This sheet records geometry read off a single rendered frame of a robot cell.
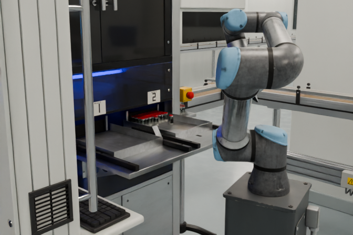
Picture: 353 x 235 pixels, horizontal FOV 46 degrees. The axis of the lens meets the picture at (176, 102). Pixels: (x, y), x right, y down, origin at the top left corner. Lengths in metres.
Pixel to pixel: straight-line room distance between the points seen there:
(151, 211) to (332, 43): 1.74
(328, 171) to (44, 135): 1.93
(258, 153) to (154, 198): 0.86
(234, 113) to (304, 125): 2.05
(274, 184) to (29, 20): 0.98
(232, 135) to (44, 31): 0.69
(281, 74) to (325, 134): 2.14
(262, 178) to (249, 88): 0.46
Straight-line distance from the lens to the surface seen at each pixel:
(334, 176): 2.65
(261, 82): 1.15
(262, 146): 1.49
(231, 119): 1.32
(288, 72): 1.16
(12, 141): 1.03
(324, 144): 3.28
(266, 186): 1.53
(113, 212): 1.33
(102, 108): 1.84
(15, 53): 0.99
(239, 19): 1.50
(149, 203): 2.20
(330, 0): 3.16
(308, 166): 2.70
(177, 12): 2.14
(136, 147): 1.65
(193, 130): 1.90
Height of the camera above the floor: 1.42
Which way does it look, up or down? 12 degrees down
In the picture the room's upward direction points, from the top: straight up
